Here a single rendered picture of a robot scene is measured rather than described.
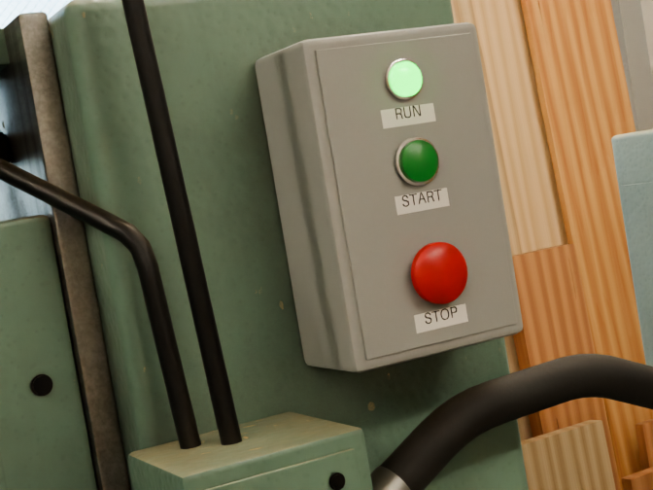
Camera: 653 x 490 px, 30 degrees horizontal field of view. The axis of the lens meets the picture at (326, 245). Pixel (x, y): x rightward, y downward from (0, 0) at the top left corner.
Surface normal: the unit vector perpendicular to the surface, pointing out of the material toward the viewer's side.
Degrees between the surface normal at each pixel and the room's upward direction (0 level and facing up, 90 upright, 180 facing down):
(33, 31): 90
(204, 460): 0
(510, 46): 87
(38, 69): 90
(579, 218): 86
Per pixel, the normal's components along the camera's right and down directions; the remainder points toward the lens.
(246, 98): 0.44, -0.03
